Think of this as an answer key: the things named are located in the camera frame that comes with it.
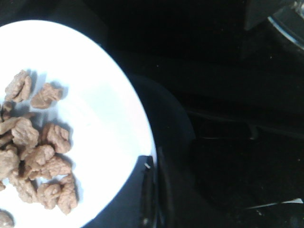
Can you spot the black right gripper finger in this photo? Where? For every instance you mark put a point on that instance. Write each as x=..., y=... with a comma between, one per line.
x=140, y=202

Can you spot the light blue plate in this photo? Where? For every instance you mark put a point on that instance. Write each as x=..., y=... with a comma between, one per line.
x=110, y=129

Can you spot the pile of brown meat pieces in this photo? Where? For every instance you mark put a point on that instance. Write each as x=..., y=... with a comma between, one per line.
x=30, y=159

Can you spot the black glass cooktop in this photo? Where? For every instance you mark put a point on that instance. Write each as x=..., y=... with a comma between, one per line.
x=224, y=92

